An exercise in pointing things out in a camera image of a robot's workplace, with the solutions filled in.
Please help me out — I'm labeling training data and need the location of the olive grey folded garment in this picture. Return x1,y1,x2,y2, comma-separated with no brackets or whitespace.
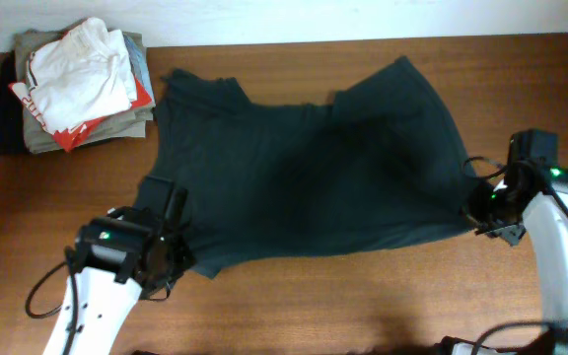
14,30,156,154

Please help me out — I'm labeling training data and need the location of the dark green t-shirt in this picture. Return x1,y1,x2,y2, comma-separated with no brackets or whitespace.
152,57,476,278

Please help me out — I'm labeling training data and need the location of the blue denim folded garment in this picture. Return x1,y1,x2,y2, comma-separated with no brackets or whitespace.
123,33,155,102

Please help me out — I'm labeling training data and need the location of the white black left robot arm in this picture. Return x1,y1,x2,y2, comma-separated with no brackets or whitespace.
43,187,195,354

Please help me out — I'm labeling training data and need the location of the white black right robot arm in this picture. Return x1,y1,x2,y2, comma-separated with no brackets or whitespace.
440,163,568,355

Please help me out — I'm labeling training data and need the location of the black folded garment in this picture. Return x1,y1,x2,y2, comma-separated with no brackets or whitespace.
0,52,29,155

